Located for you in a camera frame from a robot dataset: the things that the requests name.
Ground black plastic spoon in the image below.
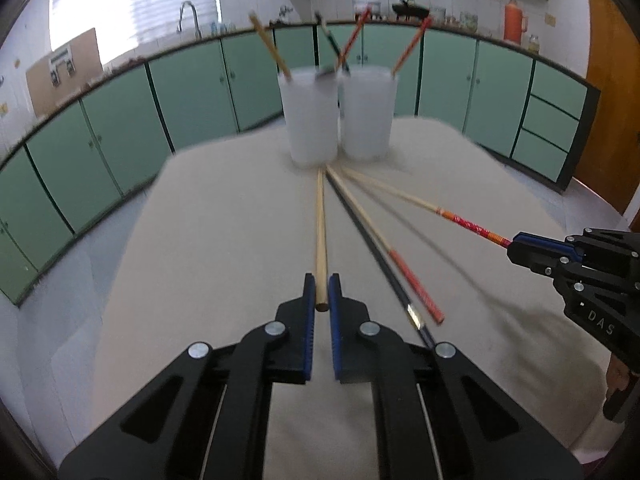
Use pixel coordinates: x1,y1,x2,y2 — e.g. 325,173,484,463
344,173,532,319

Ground bamboo chopstick red tip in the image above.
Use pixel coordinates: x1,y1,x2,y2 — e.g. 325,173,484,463
326,166,445,325

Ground black chopstick silver band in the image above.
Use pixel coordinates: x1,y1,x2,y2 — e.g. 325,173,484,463
326,176,436,350

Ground bamboo chopstick red floral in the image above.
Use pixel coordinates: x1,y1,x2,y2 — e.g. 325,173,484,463
314,168,329,312

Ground bamboo chopstick red end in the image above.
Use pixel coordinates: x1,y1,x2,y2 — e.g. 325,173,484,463
390,16,433,77

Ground bamboo chopstick red orange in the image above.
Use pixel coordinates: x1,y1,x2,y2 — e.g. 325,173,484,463
335,6,371,70

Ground black chopstick gold band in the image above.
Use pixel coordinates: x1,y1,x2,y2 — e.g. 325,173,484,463
314,11,350,75

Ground bamboo chopstick orange end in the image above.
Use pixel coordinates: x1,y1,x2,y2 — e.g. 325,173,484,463
248,12,292,81

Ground kitchen faucet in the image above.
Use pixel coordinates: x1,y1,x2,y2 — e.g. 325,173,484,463
177,0,203,40

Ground person right hand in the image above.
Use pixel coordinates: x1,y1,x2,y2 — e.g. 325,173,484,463
605,354,629,398

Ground wooden door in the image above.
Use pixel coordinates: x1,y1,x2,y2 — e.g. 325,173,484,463
575,0,639,214

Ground glass jar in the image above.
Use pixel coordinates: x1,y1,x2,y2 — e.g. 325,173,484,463
527,35,540,54

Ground orange thermos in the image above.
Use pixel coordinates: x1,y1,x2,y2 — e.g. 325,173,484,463
503,0,528,44

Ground white two-compartment utensil holder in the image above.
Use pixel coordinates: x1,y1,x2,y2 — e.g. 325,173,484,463
278,66,399,168

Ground patterned mug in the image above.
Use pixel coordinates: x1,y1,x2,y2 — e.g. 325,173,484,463
459,11,478,34

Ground black wok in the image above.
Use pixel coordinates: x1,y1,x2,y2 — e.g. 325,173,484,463
392,0,431,21

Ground green lower cabinets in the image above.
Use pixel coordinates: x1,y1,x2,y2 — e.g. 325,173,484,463
1,24,600,302

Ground white cooking pot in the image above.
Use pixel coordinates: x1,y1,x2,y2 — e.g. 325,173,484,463
354,0,382,20

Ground cardboard box with scale picture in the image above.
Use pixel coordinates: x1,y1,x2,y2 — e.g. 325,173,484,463
26,28,103,118

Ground window blinds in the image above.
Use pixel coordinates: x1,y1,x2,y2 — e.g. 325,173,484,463
49,0,219,63

